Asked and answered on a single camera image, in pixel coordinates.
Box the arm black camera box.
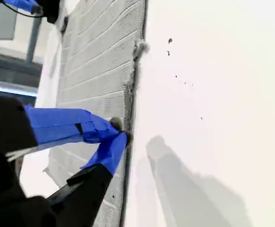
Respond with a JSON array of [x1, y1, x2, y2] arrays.
[[37, 0, 61, 25]]

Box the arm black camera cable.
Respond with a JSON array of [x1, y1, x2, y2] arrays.
[[0, 0, 45, 18]]

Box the grey striped towel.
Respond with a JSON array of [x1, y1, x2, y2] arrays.
[[42, 0, 150, 227]]

